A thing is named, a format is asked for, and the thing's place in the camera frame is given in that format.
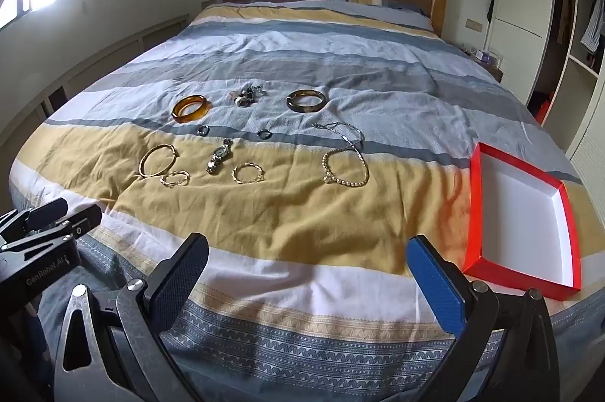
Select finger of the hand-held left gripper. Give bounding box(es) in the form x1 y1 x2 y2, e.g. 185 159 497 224
19 204 103 243
0 197 70 237

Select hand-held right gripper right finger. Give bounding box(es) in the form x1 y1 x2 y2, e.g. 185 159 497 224
407 236 563 402

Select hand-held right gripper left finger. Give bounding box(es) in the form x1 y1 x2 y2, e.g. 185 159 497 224
53 233 209 402

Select red cardboard box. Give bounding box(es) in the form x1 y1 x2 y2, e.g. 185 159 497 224
462 142 583 301

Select thin metal bangle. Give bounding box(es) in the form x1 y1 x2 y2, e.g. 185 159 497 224
139 143 180 177

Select twisted chain bracelet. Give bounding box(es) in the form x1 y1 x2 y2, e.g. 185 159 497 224
232 163 265 185
161 169 190 188

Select silver wristwatch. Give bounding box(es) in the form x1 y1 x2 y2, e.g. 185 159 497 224
205 138 234 175

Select silver chain necklace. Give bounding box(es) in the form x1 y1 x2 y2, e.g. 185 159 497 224
312 121 366 157

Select striped duvet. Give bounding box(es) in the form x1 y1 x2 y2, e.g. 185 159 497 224
9 0 605 402

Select amber bangle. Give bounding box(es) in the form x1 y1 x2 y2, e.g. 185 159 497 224
171 96 209 124

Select red bag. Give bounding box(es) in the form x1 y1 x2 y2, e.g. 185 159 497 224
529 92 552 119

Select dark brown bangle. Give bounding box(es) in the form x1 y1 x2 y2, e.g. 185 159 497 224
286 89 328 114

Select wooden nightstand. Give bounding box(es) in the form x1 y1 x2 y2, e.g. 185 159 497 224
461 47 504 82

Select grey pillow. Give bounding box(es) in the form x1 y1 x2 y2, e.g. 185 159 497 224
325 0 434 29

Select striped hanging shirt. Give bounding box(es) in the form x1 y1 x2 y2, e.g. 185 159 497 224
580 0 605 59

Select dark hanging clothes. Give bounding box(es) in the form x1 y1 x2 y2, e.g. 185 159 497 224
558 0 580 48

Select white low wall cabinet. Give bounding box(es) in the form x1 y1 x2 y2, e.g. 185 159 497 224
0 14 190 138

